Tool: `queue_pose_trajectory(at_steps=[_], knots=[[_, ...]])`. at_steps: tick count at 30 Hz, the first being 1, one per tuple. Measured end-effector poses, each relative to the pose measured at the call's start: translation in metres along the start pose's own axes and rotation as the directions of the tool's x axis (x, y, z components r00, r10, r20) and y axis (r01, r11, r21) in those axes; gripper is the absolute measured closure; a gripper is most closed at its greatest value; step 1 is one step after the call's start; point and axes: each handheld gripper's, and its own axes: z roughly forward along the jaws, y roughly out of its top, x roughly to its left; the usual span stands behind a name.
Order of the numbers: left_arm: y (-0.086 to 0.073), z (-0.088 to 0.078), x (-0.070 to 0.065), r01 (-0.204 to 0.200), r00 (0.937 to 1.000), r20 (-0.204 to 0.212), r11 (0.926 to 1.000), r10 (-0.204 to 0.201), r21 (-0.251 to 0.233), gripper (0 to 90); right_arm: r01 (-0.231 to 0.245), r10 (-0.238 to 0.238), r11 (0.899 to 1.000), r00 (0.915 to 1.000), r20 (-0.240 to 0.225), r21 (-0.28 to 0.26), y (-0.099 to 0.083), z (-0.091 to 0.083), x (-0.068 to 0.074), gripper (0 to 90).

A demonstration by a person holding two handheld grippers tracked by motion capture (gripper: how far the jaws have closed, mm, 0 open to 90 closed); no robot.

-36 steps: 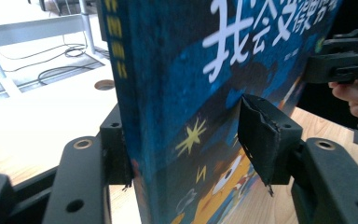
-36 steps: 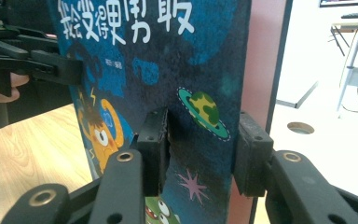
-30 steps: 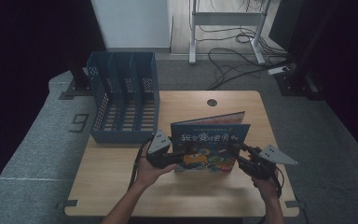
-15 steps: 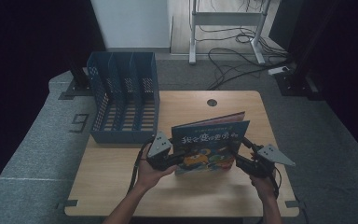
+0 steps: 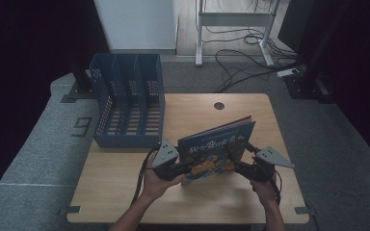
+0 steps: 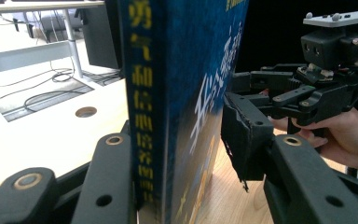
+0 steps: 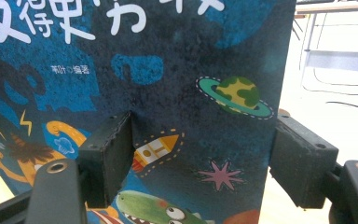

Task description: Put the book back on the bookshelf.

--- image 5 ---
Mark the white partition panel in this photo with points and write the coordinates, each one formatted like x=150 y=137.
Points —
x=138 y=24

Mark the dark curtain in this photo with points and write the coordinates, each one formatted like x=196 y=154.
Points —
x=363 y=64
x=19 y=48

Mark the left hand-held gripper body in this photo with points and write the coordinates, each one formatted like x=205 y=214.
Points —
x=167 y=154

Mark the white power strip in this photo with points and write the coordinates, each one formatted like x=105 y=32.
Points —
x=287 y=72

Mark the black metal stand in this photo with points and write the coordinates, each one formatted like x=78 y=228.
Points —
x=305 y=86
x=82 y=86

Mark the white metal desk frame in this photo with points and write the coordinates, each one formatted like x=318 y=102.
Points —
x=234 y=18

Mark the blue plastic file rack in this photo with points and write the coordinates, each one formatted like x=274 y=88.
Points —
x=128 y=141

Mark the colourful cartoon picture book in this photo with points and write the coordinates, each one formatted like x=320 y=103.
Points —
x=212 y=147

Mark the grey tape strip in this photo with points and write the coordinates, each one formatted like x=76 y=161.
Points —
x=303 y=210

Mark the person's left hand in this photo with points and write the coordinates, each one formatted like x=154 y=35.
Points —
x=152 y=186

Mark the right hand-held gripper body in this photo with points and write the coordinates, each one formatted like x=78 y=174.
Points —
x=271 y=155

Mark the person's right hand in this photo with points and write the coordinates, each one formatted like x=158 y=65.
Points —
x=266 y=192

